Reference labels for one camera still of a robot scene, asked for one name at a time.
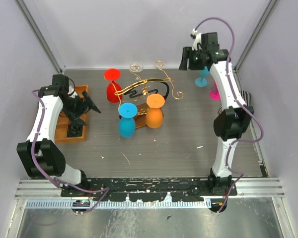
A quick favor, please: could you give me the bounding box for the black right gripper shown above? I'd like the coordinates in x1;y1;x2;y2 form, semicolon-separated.
178;47;205;71

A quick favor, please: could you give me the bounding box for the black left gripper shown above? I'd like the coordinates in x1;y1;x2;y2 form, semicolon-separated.
63;90;100;126

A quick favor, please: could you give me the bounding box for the light blue wine glass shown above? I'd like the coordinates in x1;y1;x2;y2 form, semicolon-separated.
195;66;210;87

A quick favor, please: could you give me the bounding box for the wooden compartment tray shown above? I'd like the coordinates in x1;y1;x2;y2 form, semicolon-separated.
55;85;89;144

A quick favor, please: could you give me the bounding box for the magenta wine glass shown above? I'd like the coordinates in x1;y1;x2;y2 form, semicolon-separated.
209;82;221;101

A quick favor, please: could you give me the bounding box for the clear wine glass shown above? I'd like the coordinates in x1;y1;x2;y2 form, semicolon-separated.
129;61;144;81

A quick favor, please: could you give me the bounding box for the gold wire wine glass rack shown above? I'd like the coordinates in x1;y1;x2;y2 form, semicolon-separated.
114;59;184;129

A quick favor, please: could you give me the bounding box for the orange wine glass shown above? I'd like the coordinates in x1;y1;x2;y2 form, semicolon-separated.
146;94;165;128

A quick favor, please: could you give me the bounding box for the striped cloth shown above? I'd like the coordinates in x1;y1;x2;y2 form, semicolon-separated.
218;90;252;115

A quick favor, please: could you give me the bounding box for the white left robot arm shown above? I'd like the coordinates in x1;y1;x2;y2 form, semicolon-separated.
16;74;100;196

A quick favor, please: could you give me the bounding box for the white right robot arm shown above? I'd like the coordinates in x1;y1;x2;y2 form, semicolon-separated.
179;30;254;195

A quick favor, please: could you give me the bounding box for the red wine glass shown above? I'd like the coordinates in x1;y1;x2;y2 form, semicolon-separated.
104;68;122;103

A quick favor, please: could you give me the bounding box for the blue wine glass front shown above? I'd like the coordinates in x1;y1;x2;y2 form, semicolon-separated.
119;103;138;138

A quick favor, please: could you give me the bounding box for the black coiled item in tray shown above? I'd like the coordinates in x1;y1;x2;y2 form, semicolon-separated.
67;123;84;138

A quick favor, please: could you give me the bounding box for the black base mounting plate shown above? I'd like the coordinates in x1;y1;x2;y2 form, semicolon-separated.
59;177;239;203

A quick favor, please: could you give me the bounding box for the aluminium frame rail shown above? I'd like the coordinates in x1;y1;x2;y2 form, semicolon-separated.
15;178;285;213

